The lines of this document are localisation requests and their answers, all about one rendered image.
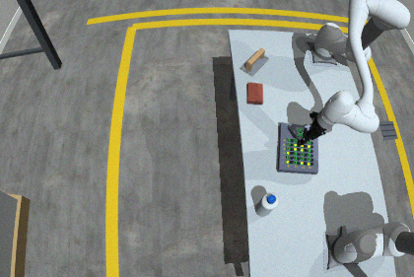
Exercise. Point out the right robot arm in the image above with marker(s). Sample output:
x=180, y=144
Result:
x=385, y=15

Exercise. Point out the red-brown rectangular block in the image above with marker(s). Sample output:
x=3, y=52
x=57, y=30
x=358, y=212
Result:
x=254, y=93

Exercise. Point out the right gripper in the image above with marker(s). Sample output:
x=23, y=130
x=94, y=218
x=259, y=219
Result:
x=314, y=126

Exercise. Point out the grey bottle with blue cap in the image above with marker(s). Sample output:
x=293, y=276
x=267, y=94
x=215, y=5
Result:
x=266, y=204

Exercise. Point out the grey switch panel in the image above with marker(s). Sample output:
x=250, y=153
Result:
x=306, y=160

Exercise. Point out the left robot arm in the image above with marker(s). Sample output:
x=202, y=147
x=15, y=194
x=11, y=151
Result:
x=383, y=240

